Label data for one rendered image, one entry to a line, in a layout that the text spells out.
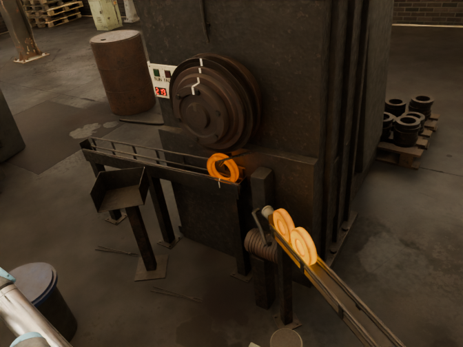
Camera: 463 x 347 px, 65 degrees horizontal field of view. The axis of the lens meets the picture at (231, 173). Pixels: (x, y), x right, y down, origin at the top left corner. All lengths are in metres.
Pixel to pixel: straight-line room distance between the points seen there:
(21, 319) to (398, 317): 1.78
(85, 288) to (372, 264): 1.80
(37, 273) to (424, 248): 2.25
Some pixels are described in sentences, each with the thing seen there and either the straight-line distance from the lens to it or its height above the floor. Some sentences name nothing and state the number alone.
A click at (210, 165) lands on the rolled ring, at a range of 1.93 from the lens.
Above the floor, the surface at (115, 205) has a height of 0.59.
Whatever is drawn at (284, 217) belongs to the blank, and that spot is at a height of 0.78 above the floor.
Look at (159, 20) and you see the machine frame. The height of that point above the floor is 1.46.
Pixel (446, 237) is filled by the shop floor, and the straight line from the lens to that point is 2.76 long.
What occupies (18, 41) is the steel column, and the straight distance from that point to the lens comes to 8.38.
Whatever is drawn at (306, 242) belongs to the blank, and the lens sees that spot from 1.44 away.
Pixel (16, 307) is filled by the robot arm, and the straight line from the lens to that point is 1.71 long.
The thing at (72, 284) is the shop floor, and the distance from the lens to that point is 2.68.
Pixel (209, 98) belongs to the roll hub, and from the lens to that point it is 1.57.
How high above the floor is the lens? 1.81
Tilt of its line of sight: 34 degrees down
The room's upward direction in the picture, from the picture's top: 7 degrees counter-clockwise
